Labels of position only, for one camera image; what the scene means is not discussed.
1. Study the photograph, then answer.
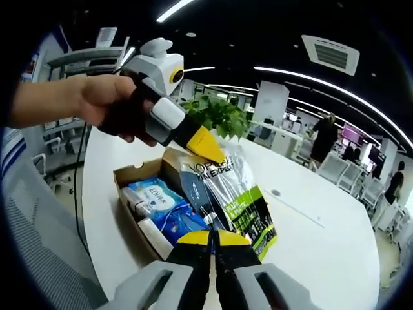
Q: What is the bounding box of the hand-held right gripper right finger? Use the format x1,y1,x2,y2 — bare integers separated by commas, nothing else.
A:
214,229,322,310

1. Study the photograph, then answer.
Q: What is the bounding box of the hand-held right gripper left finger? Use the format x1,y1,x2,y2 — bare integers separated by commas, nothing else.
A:
98,229,213,310

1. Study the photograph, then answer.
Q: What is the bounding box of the brown cardboard shoe box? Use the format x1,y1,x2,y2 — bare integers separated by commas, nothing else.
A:
112,147,194,263

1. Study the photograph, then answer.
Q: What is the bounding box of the blue wet wipes pack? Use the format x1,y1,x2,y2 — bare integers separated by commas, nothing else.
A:
127,176,192,224

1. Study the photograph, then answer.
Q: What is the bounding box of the silver green soft packet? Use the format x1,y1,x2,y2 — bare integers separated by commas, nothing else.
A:
179,143,279,263

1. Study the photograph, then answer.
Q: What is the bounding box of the pale cosmetic tube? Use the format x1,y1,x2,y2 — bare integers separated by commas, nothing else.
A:
121,186,153,218

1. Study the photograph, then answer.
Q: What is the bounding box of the person's left hand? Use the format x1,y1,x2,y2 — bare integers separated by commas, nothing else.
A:
76,74,159,148

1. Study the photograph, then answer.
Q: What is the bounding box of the white printed packet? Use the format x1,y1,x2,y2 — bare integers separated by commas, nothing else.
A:
137,217,176,260

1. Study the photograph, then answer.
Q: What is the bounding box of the green leafy plant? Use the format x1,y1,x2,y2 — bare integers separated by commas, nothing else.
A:
179,94,250,140

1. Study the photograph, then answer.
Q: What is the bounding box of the white plant pot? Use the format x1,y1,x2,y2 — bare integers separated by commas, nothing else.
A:
208,128,240,148

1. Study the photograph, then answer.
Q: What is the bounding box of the straight ceiling light strip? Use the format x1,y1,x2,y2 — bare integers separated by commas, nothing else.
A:
156,0,195,23

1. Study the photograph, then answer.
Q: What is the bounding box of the grey storage shelf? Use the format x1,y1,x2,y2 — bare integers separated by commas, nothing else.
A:
46,27,130,78

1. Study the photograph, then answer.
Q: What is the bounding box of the group of white office chairs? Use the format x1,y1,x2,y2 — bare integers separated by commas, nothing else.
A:
315,151,385,208

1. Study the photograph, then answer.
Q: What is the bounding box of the grey mesh office chair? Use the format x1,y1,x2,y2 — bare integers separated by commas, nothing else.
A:
2,154,110,310

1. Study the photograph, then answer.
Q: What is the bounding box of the curved ceiling light strip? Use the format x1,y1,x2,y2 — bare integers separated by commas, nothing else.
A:
253,65,413,150

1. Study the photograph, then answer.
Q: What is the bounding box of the ceiling air vent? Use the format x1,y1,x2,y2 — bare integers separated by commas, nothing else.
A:
301,34,361,78

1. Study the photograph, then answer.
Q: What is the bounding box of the purple display screen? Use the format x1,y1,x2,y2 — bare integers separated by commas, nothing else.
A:
341,123,366,147

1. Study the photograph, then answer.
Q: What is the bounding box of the black cable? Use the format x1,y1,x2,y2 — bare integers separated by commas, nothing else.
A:
72,119,90,256

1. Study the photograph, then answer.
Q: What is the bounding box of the blue white wall poster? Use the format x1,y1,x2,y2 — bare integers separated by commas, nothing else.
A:
1,127,27,177

